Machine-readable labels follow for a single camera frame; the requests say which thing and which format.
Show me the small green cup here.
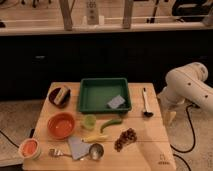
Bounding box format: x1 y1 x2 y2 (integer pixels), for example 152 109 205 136
82 115 96 130

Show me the brown grape bunch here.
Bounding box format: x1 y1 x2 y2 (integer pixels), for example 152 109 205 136
114 128 137 152

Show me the beige sponge block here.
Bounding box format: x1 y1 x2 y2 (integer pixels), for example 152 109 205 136
54 86 68 104

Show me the grey cloth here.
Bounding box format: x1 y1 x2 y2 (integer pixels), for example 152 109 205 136
68 136 90 160

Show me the grey sponge in tray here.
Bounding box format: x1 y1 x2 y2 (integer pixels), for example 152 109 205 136
107 95 125 109

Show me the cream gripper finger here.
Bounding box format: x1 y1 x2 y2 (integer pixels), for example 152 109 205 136
164 111 176 126

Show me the metal fork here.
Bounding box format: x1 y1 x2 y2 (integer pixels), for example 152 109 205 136
48 149 70 158

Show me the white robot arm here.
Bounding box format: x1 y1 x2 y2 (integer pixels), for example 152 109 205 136
157 62 213 126

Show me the metal measuring scoop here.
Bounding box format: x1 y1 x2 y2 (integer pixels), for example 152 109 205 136
85 143 104 161

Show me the black cable on floor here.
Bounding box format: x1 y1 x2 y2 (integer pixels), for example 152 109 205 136
170 103 198 155

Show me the white handled black spoon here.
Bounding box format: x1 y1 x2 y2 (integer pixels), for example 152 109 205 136
142 88 153 117

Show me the green plastic tray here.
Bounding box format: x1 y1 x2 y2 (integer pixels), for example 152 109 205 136
78 78 132 113

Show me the red bowl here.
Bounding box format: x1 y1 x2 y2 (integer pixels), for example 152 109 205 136
47 112 76 140

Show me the green chili pepper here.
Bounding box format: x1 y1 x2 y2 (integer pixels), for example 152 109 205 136
100 119 122 133

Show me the orange cup with rim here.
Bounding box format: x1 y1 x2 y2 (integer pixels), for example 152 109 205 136
18 138 41 160

